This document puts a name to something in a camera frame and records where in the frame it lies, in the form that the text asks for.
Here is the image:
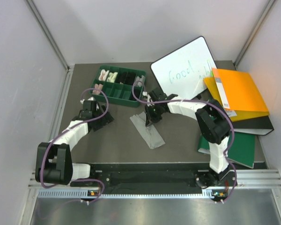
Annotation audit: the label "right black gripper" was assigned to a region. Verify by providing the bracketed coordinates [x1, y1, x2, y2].
[145, 103, 163, 127]

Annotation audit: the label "green compartment tray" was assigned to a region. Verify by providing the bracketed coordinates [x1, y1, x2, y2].
[90, 65, 147, 108]

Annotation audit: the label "white slotted cable duct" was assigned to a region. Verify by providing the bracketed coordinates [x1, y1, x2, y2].
[38, 189, 225, 199]

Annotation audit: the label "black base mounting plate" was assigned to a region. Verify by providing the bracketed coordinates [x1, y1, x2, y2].
[70, 170, 239, 188]

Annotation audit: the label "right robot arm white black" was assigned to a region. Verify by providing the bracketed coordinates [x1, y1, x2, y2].
[142, 88, 232, 186]

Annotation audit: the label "black rolled underwear in tray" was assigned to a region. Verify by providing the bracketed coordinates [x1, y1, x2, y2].
[116, 72, 136, 85]

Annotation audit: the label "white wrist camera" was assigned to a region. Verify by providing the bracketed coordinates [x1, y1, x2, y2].
[80, 97, 95, 104]
[142, 91, 154, 106]

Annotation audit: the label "green binder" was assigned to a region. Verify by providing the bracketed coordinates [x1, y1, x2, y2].
[197, 98, 256, 169]

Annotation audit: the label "black binder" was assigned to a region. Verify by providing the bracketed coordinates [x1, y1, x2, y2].
[225, 109, 274, 135]

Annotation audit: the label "pink rolled socks top-left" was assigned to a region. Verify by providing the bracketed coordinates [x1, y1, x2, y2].
[98, 69, 110, 82]

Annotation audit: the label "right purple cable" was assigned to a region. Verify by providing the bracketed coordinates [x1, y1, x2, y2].
[132, 81, 237, 203]

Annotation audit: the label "purple cable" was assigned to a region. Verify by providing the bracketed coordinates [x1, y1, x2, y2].
[40, 88, 110, 204]
[132, 81, 237, 203]

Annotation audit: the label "grey underwear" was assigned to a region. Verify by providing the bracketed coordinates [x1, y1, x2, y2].
[130, 112, 165, 149]

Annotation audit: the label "aluminium frame rail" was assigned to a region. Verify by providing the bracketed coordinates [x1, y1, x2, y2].
[24, 0, 70, 70]

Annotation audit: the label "grey rolled socks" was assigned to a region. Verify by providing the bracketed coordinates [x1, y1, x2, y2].
[134, 75, 146, 87]

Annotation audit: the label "white whiteboard black frame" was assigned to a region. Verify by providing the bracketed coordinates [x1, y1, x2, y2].
[150, 36, 217, 99]

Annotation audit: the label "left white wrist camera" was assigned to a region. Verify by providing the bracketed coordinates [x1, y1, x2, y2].
[80, 97, 95, 104]

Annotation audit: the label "pink rolled socks bottom-left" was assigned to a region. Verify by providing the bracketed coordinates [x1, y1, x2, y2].
[92, 83, 103, 95]

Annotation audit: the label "orange binder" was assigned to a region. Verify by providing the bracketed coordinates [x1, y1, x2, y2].
[204, 68, 269, 122]

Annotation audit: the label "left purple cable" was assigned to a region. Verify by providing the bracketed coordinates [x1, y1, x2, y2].
[40, 88, 110, 204]

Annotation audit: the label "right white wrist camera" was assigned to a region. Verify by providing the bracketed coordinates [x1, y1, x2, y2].
[142, 91, 154, 106]

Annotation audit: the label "cream rolled socks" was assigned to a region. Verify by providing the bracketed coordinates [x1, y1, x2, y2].
[106, 72, 118, 83]

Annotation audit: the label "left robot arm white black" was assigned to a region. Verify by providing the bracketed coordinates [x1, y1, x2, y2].
[35, 99, 114, 186]

